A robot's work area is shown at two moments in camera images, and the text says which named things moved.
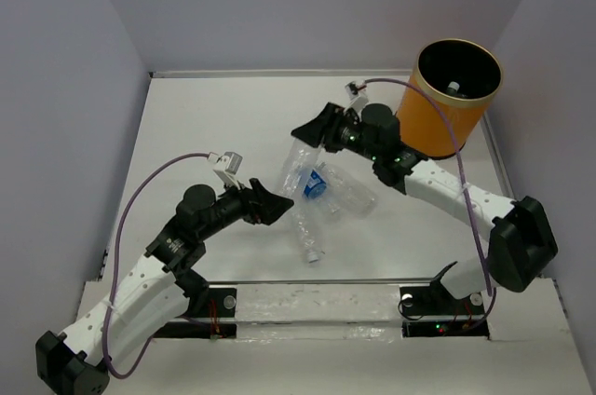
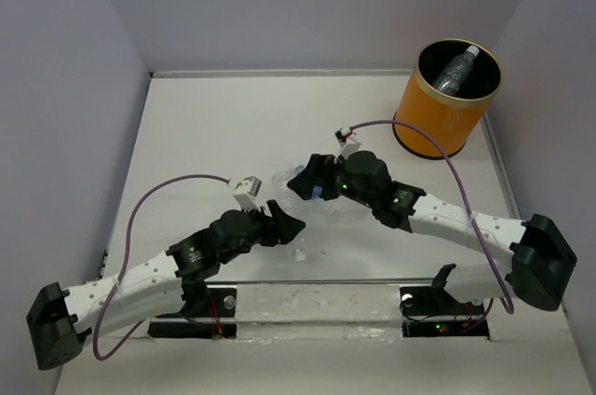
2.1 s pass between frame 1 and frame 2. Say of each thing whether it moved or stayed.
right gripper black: moved
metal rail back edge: stayed
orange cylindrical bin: stayed
